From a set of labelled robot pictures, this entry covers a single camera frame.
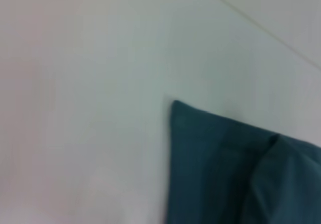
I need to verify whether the teal FREE! print t-shirt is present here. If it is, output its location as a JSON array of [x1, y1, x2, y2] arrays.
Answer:
[[164, 100, 321, 224]]

